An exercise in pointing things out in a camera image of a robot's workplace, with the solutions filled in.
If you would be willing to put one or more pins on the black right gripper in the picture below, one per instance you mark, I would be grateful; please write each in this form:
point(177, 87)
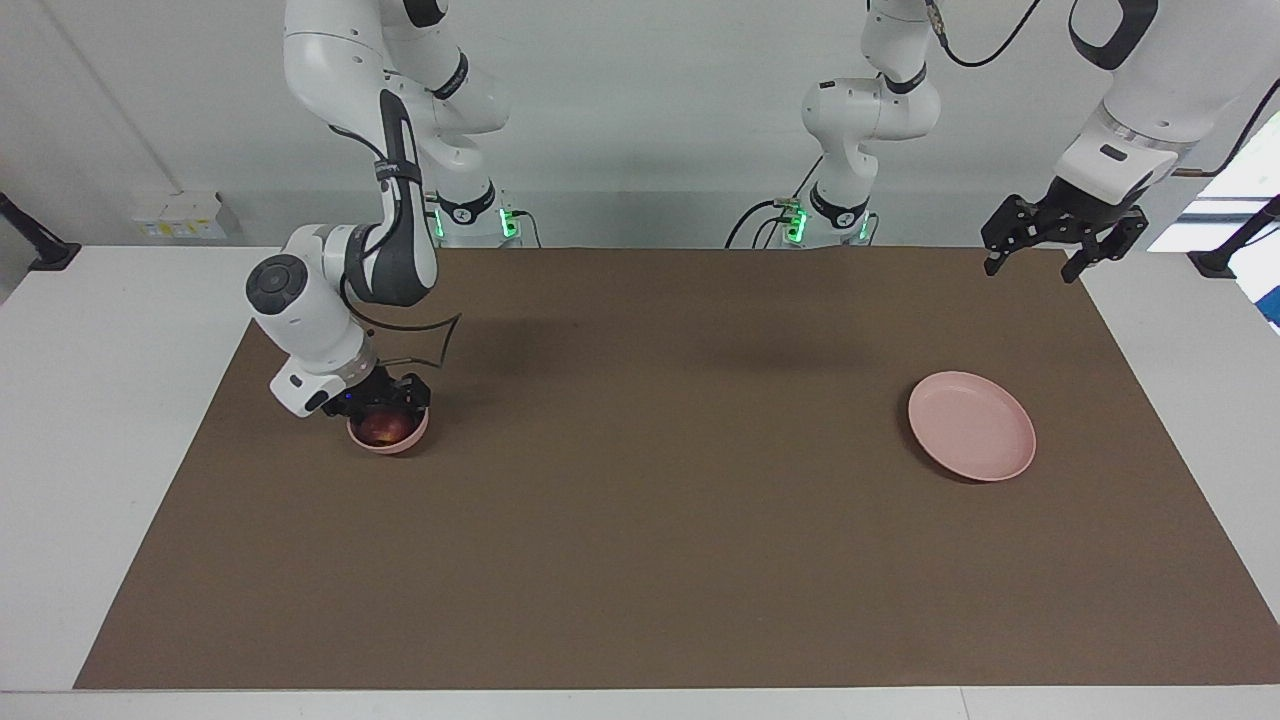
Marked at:
point(365, 392)

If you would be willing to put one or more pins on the black clamp stand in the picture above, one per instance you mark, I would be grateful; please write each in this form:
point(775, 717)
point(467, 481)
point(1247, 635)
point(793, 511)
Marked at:
point(40, 245)
point(1225, 255)

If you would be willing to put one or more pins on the pink bowl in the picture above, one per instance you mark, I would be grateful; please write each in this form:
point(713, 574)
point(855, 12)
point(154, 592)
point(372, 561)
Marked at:
point(400, 446)

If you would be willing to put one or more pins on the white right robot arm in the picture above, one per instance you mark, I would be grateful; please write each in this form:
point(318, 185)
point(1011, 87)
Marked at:
point(310, 320)

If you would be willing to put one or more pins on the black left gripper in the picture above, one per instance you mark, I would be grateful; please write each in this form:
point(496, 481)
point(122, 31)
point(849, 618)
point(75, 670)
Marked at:
point(1085, 210)

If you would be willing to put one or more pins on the dark red apple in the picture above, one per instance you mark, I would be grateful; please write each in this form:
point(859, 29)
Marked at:
point(385, 430)

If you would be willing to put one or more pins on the pink plate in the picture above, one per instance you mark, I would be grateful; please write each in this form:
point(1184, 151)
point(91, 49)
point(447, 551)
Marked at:
point(970, 425)

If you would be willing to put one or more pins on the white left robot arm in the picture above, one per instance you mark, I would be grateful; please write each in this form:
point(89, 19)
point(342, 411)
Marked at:
point(870, 110)

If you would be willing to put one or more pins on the blue object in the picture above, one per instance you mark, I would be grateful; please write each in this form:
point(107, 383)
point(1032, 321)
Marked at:
point(1273, 308)

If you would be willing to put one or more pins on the brown table mat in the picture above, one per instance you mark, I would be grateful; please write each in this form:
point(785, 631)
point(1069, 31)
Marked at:
point(650, 520)

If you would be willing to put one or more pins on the white wall socket box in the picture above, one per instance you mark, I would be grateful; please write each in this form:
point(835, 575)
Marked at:
point(180, 215)

